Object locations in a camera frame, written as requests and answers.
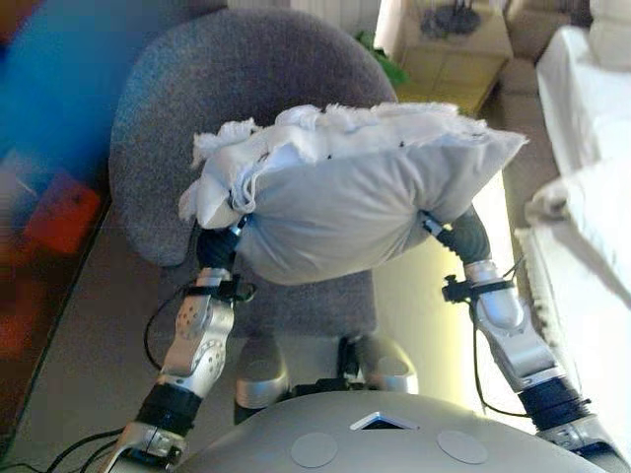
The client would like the dark robot right hand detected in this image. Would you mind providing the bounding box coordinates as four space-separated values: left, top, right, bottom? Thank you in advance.
420 203 493 266

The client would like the dark robot left hand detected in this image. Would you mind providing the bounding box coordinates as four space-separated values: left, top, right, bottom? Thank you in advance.
195 215 251 272

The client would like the white fringed cushion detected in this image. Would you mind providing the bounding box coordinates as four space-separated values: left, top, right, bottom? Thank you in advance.
177 101 529 287

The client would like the white folded duvet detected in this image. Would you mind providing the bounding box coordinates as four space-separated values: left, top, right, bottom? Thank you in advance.
524 157 631 307

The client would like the black oval object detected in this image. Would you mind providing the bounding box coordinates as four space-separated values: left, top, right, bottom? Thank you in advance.
233 334 291 426

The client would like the robot right leg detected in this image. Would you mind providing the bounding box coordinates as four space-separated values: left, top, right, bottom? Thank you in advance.
336 334 420 396

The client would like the beige wooden nightstand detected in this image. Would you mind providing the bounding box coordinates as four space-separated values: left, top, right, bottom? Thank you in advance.
391 0 515 115

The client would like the white mattress sheet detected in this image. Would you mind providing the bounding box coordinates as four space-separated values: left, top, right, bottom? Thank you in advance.
535 24 631 179

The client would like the grey fabric armchair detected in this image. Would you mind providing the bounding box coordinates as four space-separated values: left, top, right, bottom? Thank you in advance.
107 7 400 341

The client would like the green potted plant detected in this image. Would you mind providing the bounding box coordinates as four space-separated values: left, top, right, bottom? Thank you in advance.
353 30 411 87

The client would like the grey robot torso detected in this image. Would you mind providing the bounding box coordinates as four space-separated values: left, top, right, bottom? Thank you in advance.
181 391 608 473

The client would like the white bed pillow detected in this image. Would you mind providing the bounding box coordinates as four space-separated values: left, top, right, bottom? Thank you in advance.
589 0 631 70

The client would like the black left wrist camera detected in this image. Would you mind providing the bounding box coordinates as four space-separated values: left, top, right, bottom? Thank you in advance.
179 273 258 306

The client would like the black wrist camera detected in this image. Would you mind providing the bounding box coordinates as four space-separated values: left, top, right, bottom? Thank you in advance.
179 273 258 306
441 274 518 305

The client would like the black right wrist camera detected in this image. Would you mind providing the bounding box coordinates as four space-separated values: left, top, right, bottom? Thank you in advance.
441 274 518 305

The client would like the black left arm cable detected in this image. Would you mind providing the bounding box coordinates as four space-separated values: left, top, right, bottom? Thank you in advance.
142 289 199 372

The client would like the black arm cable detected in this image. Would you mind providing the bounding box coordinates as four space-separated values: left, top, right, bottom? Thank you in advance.
142 289 199 372
470 314 532 421

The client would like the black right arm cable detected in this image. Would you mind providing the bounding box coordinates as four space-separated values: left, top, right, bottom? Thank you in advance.
470 314 532 421

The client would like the dark reflective wall panel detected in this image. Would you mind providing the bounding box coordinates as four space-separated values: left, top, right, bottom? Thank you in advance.
0 0 130 444

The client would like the beige upholstered bed frame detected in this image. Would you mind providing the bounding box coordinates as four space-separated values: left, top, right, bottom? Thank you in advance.
502 0 593 237

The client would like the thin dark floor cable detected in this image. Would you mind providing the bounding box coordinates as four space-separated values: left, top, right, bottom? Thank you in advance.
0 427 127 473

